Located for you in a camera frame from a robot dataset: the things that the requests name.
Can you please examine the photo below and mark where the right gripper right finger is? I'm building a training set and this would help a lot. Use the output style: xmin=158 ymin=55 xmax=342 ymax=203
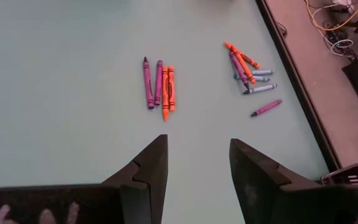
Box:
xmin=228 ymin=138 xmax=358 ymax=224

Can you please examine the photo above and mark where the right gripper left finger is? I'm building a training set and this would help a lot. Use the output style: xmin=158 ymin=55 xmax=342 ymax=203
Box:
xmin=0 ymin=134 xmax=169 ymax=224

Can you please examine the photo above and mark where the black plastic basket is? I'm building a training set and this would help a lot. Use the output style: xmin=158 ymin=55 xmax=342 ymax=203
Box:
xmin=319 ymin=163 xmax=358 ymax=187

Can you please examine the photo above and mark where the blue crayon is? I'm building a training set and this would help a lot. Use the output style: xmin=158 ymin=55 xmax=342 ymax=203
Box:
xmin=233 ymin=74 xmax=272 ymax=83
xmin=242 ymin=83 xmax=278 ymax=95
xmin=250 ymin=68 xmax=276 ymax=77

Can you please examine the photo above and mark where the teal table mat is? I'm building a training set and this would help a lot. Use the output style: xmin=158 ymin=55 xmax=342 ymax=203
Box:
xmin=0 ymin=0 xmax=332 ymax=224

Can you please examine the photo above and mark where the black metal table frame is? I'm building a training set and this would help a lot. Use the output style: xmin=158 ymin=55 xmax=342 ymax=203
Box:
xmin=255 ymin=0 xmax=344 ymax=172

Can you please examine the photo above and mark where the white cable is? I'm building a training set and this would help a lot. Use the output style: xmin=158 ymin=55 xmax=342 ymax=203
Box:
xmin=321 ymin=26 xmax=355 ymax=57

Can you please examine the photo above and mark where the yellow cable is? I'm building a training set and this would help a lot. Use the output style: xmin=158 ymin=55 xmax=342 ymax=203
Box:
xmin=304 ymin=0 xmax=358 ymax=32

